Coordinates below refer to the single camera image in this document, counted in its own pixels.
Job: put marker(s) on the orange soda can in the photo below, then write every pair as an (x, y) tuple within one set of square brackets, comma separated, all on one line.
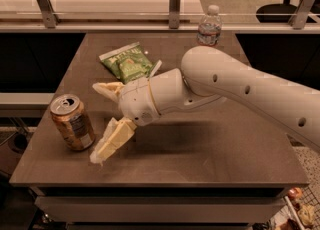
[(71, 119)]

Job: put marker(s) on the green chip bag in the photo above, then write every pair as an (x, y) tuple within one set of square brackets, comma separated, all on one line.
[(129, 63)]

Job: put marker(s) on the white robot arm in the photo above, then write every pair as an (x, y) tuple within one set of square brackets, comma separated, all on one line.
[(205, 78)]

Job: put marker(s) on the black office chair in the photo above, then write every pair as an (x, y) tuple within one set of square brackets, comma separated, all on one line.
[(276, 13)]

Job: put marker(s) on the clear plastic water bottle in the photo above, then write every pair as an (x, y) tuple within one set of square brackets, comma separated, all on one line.
[(209, 28)]

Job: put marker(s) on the right metal railing bracket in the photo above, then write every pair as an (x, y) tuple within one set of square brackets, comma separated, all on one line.
[(299, 18)]

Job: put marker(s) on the grey table drawer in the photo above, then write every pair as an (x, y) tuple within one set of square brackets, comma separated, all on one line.
[(159, 210)]

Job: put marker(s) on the middle metal railing bracket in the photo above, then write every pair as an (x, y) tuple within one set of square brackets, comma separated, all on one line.
[(174, 14)]

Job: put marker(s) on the left metal railing bracket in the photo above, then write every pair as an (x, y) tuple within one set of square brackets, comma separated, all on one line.
[(50, 18)]

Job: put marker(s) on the metal railing bracket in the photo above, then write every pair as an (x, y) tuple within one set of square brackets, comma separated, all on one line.
[(174, 14), (299, 18), (50, 18)]

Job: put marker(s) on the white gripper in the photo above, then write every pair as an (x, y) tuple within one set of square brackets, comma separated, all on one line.
[(136, 100)]

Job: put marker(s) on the wire basket with items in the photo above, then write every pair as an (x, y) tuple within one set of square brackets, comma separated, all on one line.
[(300, 212)]

